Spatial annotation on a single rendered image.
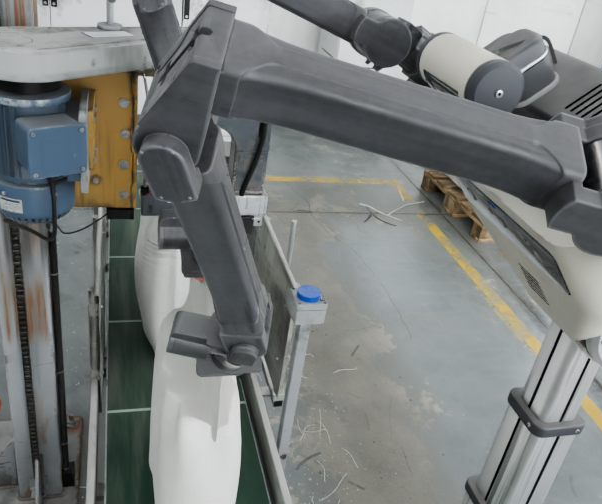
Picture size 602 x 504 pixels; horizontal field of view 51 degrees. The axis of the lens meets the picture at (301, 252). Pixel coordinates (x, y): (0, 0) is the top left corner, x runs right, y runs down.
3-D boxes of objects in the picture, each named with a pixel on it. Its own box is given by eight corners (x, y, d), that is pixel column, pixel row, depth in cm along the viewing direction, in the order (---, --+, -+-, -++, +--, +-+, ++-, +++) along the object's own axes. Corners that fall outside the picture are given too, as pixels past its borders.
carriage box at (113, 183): (136, 210, 144) (138, 73, 129) (-28, 208, 135) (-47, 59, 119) (133, 167, 164) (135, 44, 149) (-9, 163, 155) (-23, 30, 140)
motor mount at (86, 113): (96, 195, 120) (94, 112, 112) (58, 195, 118) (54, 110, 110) (99, 141, 143) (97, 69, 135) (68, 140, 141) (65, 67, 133)
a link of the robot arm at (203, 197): (189, 147, 50) (214, 57, 56) (120, 146, 50) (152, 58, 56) (267, 372, 85) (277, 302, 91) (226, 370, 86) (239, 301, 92)
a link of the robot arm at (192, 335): (260, 356, 82) (268, 298, 87) (172, 336, 80) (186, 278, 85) (239, 387, 92) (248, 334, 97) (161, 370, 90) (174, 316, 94)
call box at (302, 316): (324, 324, 158) (328, 304, 155) (293, 325, 156) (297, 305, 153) (316, 305, 165) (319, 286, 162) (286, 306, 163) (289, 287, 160)
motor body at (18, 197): (74, 229, 122) (69, 102, 110) (-13, 228, 118) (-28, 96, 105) (78, 194, 134) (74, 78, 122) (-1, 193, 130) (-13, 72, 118)
